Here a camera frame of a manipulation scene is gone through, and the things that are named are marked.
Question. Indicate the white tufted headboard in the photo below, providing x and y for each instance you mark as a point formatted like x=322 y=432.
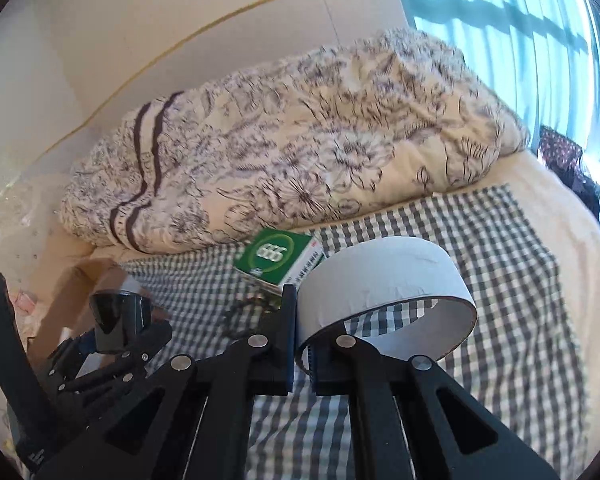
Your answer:
x=15 y=219

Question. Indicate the brown cardboard box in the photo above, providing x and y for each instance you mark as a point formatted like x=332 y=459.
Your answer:
x=70 y=314

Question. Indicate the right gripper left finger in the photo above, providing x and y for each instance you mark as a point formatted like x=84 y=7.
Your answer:
x=190 y=419

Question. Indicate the green 999 medicine box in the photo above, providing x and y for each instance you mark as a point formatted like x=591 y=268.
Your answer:
x=276 y=258

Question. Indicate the floral patterned duvet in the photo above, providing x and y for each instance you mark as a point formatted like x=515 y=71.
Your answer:
x=322 y=136

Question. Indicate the purple floral bag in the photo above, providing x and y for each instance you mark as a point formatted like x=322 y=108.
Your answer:
x=564 y=157

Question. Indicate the black plastic holder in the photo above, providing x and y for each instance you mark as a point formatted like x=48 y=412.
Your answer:
x=119 y=318

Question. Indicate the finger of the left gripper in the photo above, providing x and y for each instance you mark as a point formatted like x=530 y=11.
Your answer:
x=62 y=366
x=116 y=371

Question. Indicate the teal window curtain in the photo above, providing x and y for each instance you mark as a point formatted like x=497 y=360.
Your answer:
x=541 y=57

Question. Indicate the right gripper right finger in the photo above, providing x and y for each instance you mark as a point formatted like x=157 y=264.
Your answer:
x=411 y=420

